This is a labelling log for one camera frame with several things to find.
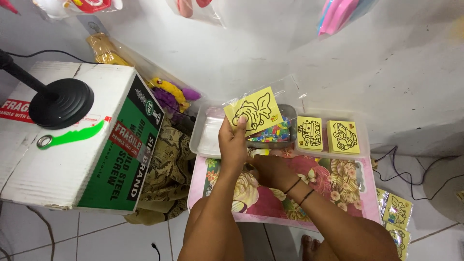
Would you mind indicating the person's right hand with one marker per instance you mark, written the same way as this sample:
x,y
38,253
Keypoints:
x,y
273,173

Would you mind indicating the person's left hand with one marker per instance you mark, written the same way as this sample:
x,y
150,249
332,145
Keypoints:
x,y
232,148

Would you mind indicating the person's right fingers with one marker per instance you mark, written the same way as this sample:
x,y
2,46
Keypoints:
x,y
255,167

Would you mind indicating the yellow fish drawing card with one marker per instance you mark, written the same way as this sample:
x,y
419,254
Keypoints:
x,y
259,108

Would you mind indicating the clear plastic sleeve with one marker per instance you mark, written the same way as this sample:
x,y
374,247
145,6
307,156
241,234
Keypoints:
x,y
287,90

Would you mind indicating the pile of coloured sand tubes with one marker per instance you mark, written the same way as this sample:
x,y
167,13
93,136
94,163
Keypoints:
x,y
272,134

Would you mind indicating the clear plastic tray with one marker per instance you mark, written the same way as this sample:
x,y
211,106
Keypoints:
x,y
364,145
208,135

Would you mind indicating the stack of yellow tank cards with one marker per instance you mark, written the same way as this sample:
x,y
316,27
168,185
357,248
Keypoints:
x,y
310,133

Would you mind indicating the grey metal tin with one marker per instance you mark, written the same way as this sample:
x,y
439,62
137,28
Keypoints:
x,y
291,112

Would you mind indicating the pink floral folding table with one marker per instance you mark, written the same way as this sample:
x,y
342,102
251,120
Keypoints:
x,y
326,181

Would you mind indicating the brown batik cloth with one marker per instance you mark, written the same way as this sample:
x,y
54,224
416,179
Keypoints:
x,y
166,170

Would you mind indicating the stack of yellow car cards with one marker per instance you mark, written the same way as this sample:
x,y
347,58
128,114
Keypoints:
x,y
343,137

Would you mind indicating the person's right foot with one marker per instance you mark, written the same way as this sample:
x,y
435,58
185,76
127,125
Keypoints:
x,y
310,248

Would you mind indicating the yellow purple plush toy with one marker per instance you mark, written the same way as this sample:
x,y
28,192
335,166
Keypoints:
x,y
170,94

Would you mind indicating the packaged yellow drawing card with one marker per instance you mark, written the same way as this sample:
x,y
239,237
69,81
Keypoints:
x,y
381,201
398,241
398,212

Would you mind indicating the bagged red pink toy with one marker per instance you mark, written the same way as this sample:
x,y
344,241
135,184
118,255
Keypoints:
x,y
188,7

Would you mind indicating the bagged pink blue toy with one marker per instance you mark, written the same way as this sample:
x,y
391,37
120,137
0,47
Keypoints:
x,y
337,14

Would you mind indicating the white green cardboard box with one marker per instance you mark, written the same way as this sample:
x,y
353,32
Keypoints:
x,y
72,170

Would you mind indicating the clear bag of yellow toy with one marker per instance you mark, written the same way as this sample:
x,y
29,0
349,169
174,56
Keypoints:
x,y
106,50

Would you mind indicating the black stand with round base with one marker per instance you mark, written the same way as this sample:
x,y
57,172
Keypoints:
x,y
61,103

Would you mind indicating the bagged white red toy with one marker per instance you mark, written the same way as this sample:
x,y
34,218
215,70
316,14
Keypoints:
x,y
87,5

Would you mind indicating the pink pointed toy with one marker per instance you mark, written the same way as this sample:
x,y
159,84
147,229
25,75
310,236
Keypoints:
x,y
7,5

